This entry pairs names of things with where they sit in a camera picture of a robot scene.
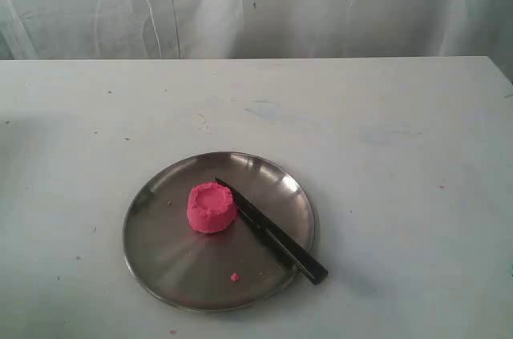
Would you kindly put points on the white backdrop curtain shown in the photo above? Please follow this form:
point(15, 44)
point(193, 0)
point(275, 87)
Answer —
point(187, 29)

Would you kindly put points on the pink dough lump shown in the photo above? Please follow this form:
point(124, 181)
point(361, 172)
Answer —
point(211, 208)

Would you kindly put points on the black knife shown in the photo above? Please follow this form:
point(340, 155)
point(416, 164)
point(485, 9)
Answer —
point(286, 248)

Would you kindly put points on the round stainless steel plate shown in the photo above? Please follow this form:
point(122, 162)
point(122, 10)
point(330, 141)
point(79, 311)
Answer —
point(192, 270)

